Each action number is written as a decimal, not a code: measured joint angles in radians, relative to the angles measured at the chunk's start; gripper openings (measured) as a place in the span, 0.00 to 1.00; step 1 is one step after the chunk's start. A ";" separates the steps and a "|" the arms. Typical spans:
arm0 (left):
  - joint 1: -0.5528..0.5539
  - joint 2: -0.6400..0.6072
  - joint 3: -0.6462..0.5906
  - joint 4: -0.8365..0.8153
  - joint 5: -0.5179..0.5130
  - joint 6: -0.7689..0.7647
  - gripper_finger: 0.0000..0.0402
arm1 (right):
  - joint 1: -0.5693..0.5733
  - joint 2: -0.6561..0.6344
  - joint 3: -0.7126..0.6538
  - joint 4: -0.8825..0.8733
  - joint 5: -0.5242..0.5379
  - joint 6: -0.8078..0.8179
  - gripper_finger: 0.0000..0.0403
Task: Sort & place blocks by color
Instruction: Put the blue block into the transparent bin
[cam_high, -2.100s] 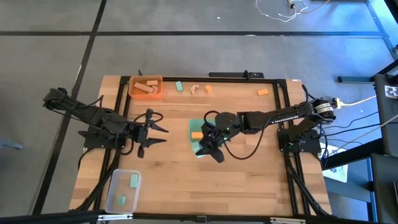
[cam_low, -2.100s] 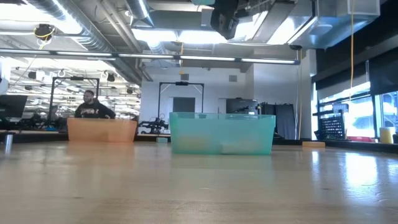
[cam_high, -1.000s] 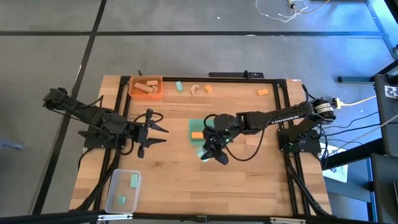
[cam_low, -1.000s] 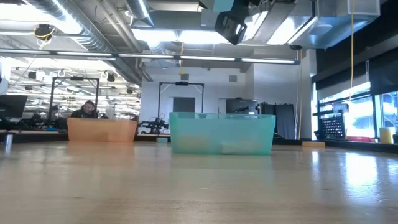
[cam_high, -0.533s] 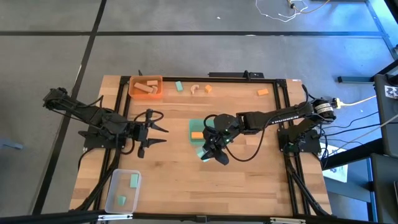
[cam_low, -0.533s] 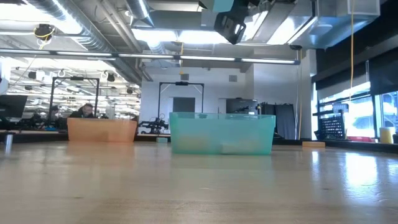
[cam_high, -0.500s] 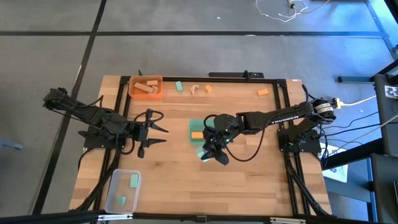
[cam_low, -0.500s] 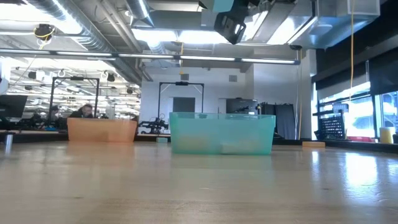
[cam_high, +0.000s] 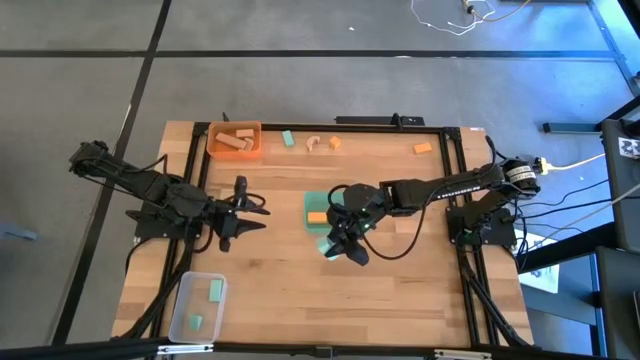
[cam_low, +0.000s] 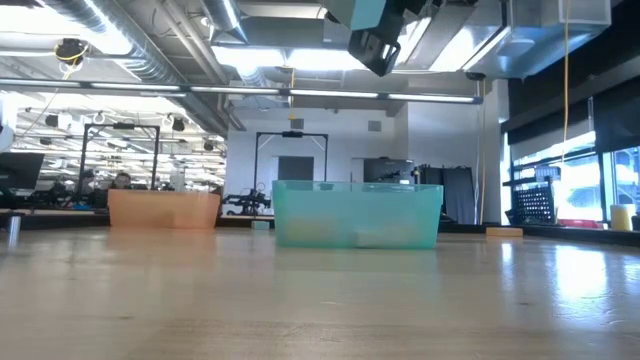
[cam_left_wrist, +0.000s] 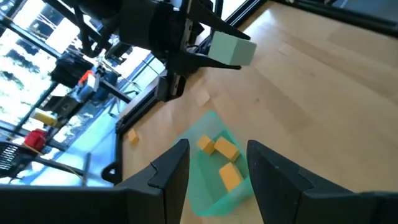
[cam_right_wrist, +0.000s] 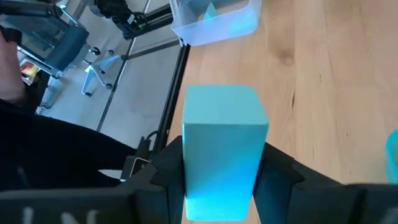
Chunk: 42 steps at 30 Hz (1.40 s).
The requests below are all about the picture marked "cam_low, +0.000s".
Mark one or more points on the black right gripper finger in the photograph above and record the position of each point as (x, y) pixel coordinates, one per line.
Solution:
(407, 9)
(370, 47)

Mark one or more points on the teal block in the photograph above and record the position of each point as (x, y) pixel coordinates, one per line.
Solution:
(260, 225)
(362, 12)

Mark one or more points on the orange block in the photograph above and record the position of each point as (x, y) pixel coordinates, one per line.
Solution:
(307, 231)
(504, 232)

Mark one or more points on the black background robot arm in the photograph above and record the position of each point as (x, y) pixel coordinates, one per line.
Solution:
(247, 201)

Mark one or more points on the long ceiling light bar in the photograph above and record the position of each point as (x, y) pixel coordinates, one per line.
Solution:
(240, 90)

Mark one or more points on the grey door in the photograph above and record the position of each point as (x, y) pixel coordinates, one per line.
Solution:
(295, 168)

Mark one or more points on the teal plastic bin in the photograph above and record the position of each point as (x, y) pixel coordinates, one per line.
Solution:
(357, 210)

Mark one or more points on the black curtain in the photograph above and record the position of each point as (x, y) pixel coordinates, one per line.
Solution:
(456, 195)

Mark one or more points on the black perforated crate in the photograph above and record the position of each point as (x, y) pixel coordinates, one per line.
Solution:
(534, 204)

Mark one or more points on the orange plastic bin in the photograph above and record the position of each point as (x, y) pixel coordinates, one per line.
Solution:
(165, 210)

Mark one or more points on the person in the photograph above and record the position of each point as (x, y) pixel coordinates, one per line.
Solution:
(122, 181)
(87, 181)

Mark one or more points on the yellow canister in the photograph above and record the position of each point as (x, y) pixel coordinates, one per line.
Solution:
(622, 217)

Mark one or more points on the black computer monitor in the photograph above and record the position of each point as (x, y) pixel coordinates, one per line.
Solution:
(20, 170)

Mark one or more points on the black camera gantry frame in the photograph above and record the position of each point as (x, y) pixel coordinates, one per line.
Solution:
(84, 150)
(257, 155)

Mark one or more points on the silver ventilation duct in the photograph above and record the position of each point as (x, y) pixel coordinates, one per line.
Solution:
(125, 40)

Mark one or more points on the silver metal post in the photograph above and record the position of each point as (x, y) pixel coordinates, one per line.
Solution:
(13, 230)

